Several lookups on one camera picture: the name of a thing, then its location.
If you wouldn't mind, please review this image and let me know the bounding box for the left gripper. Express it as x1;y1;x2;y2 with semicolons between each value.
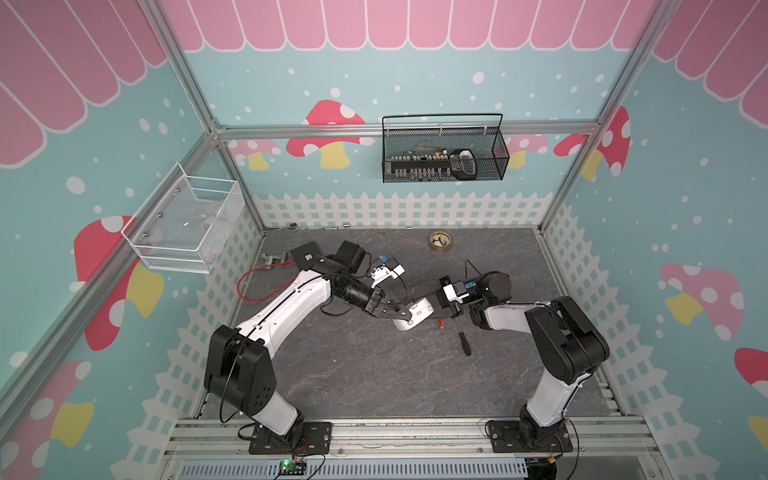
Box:
334;277;409;319

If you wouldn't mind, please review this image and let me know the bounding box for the white alarm clock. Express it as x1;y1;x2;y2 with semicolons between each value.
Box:
393;297;434;331

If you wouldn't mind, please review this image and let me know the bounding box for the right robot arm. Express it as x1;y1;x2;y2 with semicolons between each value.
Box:
437;271;610;445

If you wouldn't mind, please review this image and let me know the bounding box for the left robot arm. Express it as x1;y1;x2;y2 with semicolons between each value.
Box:
203;241;433;443

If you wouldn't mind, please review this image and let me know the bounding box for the tape roll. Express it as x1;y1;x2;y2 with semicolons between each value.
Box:
428;231;453;252

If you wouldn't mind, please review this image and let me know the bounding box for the black box device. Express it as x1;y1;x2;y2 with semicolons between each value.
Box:
290;241;328;273

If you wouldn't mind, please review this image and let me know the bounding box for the small circuit board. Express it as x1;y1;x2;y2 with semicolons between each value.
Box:
277;460;308;477

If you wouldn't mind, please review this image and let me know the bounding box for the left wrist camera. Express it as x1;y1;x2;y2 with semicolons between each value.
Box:
370;256;405;288

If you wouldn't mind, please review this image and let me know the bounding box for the metal clip bracket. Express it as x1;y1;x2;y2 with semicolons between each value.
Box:
261;251;288;269

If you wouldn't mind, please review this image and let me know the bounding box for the black wire mesh basket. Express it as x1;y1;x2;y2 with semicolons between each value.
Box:
381;113;510;183

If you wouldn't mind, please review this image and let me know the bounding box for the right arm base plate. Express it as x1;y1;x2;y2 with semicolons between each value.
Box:
485;419;574;457

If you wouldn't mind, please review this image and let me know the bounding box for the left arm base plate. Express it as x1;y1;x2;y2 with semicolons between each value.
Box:
248;422;333;456

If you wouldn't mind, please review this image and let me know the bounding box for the red cable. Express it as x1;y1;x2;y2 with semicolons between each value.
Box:
236;260;301;303

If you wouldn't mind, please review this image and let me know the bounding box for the white wire basket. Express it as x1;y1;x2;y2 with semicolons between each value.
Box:
121;164;245;274

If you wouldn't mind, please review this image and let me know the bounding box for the aluminium front rail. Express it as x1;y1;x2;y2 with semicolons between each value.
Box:
155;416;672;479

